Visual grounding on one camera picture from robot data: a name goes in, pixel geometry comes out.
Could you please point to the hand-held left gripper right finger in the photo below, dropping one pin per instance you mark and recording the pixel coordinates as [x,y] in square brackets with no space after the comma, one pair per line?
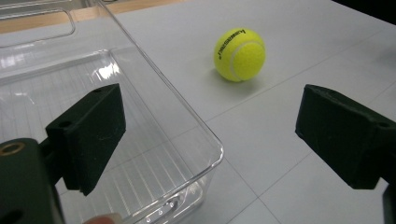
[345,133]

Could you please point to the clear plastic container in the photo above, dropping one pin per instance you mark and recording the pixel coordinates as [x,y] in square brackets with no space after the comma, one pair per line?
[149,130]

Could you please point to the yellow tennis ball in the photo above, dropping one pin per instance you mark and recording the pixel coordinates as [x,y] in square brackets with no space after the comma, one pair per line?
[239,55]

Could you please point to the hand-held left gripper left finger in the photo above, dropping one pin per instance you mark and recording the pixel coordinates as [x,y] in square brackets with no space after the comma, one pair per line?
[90,137]

